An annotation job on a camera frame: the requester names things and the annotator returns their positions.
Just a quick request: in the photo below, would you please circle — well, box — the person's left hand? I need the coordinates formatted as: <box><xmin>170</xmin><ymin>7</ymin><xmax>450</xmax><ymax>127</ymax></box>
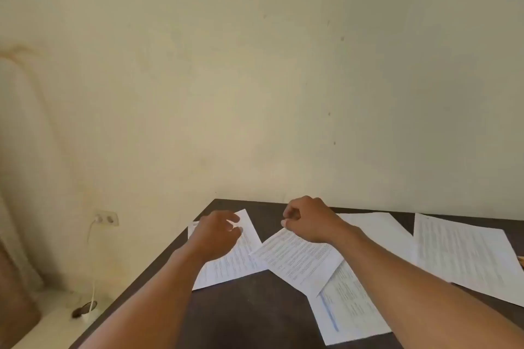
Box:
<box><xmin>184</xmin><ymin>210</ymin><xmax>244</xmax><ymax>266</ymax></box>

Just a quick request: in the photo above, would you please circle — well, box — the person's right hand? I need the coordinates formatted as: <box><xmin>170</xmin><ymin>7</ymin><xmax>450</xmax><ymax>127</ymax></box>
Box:
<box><xmin>281</xmin><ymin>195</ymin><xmax>362</xmax><ymax>245</ymax></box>

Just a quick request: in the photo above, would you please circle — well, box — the white paper with blue print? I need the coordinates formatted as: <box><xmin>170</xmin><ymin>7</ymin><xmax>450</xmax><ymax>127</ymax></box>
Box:
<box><xmin>307</xmin><ymin>261</ymin><xmax>393</xmax><ymax>347</ymax></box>

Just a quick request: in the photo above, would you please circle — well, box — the person's right forearm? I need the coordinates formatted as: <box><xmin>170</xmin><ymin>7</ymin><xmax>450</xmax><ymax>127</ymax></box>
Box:
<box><xmin>334</xmin><ymin>226</ymin><xmax>524</xmax><ymax>349</ymax></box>

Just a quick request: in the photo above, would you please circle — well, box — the person's left forearm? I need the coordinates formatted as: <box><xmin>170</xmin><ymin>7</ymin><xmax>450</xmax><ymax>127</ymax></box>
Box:
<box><xmin>78</xmin><ymin>247</ymin><xmax>207</xmax><ymax>349</ymax></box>

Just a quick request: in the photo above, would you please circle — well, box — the white wall socket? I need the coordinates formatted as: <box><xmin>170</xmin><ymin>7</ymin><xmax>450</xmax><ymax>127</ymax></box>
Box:
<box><xmin>94</xmin><ymin>210</ymin><xmax>120</xmax><ymax>227</ymax></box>

